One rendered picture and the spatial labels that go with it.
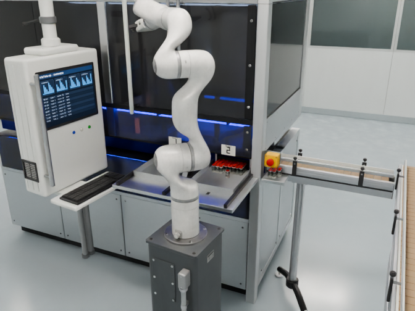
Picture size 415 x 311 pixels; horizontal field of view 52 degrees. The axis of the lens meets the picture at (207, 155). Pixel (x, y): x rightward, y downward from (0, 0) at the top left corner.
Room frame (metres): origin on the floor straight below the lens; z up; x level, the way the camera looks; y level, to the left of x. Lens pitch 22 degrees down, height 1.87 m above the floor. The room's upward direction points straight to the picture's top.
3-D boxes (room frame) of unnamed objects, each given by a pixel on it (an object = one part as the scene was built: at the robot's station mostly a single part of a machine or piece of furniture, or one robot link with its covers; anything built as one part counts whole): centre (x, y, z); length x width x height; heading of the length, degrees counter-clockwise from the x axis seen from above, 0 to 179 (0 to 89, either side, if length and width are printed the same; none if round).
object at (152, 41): (2.45, 0.37, 1.51); 0.47 x 0.01 x 0.59; 66
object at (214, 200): (2.15, 0.10, 0.87); 0.70 x 0.48 x 0.02; 66
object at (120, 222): (3.02, 0.44, 0.44); 2.06 x 1.00 x 0.88; 66
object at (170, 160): (1.60, 0.13, 1.16); 0.19 x 0.12 x 0.24; 109
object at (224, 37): (2.27, -0.05, 1.51); 0.43 x 0.01 x 0.59; 66
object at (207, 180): (2.14, -0.08, 0.90); 0.34 x 0.26 x 0.04; 156
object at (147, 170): (2.28, 0.23, 0.90); 0.34 x 0.26 x 0.04; 156
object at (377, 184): (2.16, -0.68, 0.92); 0.69 x 0.16 x 0.16; 66
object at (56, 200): (2.21, 0.69, 0.79); 0.45 x 0.28 x 0.03; 149
